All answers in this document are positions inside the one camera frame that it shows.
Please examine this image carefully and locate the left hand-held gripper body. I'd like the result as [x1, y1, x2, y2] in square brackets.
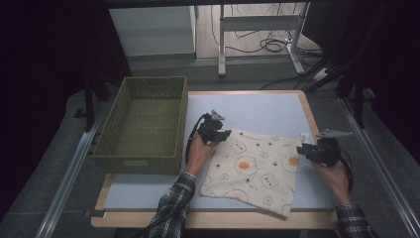
[197, 109, 226, 145]

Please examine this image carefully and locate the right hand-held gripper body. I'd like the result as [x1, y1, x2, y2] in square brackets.
[310, 128, 354, 168]

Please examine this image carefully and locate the cream cloth with egg print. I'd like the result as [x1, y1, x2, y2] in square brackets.
[200, 128, 303, 219]

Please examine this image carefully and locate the green woven basket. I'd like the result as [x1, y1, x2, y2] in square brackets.
[92, 76, 189, 177]

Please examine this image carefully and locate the person's left hand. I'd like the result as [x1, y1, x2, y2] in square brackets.
[185, 132, 217, 177]

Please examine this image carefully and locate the person's right hand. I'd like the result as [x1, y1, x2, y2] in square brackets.
[311, 161, 352, 205]

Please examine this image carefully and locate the white power strip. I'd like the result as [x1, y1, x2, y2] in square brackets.
[312, 66, 330, 82]

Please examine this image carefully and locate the white cabinet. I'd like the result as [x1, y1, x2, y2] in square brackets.
[108, 5, 197, 60]

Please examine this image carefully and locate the dark curtain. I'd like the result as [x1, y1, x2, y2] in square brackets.
[301, 0, 420, 157]
[0, 0, 132, 222]

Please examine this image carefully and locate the black metal stand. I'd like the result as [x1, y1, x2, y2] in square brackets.
[82, 58, 112, 133]

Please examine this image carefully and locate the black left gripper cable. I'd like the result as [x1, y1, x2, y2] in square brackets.
[133, 113, 207, 238]

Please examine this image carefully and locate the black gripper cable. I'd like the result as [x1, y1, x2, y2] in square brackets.
[340, 150, 355, 196]
[133, 113, 207, 238]

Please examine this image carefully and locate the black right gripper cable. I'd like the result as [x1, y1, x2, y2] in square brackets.
[340, 150, 355, 196]

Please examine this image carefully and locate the aluminium rail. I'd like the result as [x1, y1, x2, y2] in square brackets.
[339, 97, 420, 238]
[34, 100, 108, 238]

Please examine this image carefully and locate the black floor cables bundle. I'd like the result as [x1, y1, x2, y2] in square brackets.
[211, 3, 326, 91]

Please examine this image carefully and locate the white metal desk frame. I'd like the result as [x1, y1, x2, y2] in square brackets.
[217, 3, 307, 77]

